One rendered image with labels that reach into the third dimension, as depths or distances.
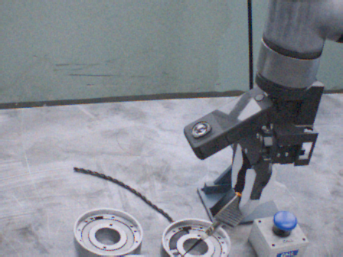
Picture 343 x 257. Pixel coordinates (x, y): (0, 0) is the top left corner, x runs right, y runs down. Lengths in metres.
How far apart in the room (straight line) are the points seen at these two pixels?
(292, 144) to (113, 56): 1.81
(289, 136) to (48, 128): 0.56
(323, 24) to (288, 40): 0.05
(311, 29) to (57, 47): 1.86
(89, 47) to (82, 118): 1.29
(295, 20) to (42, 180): 0.55
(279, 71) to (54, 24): 1.78
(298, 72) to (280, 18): 0.07
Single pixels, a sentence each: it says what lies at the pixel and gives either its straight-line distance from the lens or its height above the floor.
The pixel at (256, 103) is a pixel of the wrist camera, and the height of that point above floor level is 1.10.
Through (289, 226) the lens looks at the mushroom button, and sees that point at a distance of 0.86.
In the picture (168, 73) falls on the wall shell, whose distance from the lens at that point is 2.58.
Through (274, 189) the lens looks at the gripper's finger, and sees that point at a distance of 0.75.
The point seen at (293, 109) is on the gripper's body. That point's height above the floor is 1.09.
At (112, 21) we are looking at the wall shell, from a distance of 2.38.
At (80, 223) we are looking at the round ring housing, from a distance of 0.86.
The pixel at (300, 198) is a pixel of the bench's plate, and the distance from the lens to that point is 1.03.
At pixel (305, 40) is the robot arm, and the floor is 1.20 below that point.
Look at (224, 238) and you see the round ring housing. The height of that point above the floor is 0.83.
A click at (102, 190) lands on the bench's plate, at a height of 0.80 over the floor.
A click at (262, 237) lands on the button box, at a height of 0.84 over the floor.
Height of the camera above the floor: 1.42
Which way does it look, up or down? 33 degrees down
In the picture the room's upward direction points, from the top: 9 degrees clockwise
